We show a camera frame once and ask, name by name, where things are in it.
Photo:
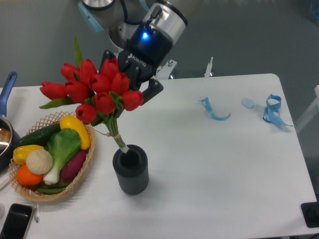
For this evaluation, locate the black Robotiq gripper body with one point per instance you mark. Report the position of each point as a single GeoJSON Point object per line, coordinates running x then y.
{"type": "Point", "coordinates": [145, 51]}

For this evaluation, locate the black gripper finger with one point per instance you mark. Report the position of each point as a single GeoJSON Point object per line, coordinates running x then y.
{"type": "Point", "coordinates": [109, 63]}
{"type": "Point", "coordinates": [154, 88]}

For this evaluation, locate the red tulip bouquet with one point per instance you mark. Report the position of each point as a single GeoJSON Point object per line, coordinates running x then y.
{"type": "Point", "coordinates": [98, 93]}

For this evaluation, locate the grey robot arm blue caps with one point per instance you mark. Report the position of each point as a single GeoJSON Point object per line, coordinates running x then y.
{"type": "Point", "coordinates": [162, 15]}

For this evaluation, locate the dark grey ribbed vase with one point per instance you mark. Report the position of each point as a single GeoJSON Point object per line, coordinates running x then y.
{"type": "Point", "coordinates": [131, 169]}

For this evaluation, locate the blue curved tape strip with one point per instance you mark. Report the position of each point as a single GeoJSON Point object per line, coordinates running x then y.
{"type": "Point", "coordinates": [209, 109]}

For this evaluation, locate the yellow toy squash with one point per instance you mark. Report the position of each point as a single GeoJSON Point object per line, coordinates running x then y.
{"type": "Point", "coordinates": [74, 123]}

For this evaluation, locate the pale blue bottle cap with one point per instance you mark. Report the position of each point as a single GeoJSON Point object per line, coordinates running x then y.
{"type": "Point", "coordinates": [248, 103]}

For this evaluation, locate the green toy bok choy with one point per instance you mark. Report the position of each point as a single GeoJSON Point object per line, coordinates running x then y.
{"type": "Point", "coordinates": [62, 146]}

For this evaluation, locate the green toy cucumber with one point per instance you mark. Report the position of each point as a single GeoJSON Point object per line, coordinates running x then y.
{"type": "Point", "coordinates": [40, 136]}

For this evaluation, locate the purple toy sweet potato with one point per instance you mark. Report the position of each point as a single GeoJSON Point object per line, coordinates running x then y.
{"type": "Point", "coordinates": [72, 168]}

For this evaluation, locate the tangled blue ribbon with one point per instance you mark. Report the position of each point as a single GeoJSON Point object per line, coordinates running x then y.
{"type": "Point", "coordinates": [272, 111]}

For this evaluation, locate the cream toy steamed bun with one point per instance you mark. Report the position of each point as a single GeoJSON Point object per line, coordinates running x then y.
{"type": "Point", "coordinates": [39, 161]}

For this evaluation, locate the yellow toy bell pepper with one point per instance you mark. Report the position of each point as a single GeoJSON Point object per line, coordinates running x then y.
{"type": "Point", "coordinates": [20, 153]}

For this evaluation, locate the green toy pea pods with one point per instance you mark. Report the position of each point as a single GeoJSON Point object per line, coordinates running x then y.
{"type": "Point", "coordinates": [52, 189]}

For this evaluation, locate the orange toy fruit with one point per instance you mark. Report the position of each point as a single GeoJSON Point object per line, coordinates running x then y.
{"type": "Point", "coordinates": [25, 177]}

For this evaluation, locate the woven wicker basket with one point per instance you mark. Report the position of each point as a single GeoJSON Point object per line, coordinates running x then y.
{"type": "Point", "coordinates": [28, 194]}

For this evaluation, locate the small clear clip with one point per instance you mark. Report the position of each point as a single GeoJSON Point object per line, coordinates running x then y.
{"type": "Point", "coordinates": [37, 213]}

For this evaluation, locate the black smartphone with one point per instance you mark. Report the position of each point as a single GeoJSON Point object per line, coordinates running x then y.
{"type": "Point", "coordinates": [17, 221]}

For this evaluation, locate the black device at table edge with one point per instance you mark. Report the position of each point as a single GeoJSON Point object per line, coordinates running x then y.
{"type": "Point", "coordinates": [311, 214]}

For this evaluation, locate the white metal mounting frame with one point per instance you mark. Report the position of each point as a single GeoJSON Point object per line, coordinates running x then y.
{"type": "Point", "coordinates": [166, 71]}

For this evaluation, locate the dark saucepan blue handle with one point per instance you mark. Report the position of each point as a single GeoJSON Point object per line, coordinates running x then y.
{"type": "Point", "coordinates": [8, 136]}

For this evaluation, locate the white frame at right edge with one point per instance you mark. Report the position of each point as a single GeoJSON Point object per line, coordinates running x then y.
{"type": "Point", "coordinates": [311, 111]}

